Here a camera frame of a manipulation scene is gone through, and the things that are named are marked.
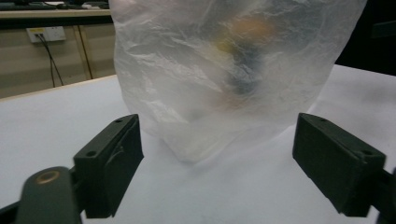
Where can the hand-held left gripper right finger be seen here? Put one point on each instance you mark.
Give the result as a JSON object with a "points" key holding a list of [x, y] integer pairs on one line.
{"points": [[337, 165]]}

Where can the white wall socket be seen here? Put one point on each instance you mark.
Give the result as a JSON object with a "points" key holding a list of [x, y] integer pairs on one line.
{"points": [[46, 33]]}

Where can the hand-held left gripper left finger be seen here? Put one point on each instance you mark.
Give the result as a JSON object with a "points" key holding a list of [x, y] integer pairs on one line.
{"points": [[107, 161]]}

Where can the wooden desk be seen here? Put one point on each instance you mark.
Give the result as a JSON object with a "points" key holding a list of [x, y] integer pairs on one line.
{"points": [[54, 14]]}

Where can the translucent white plastic bag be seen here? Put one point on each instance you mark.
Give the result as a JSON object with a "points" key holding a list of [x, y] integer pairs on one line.
{"points": [[193, 71]]}

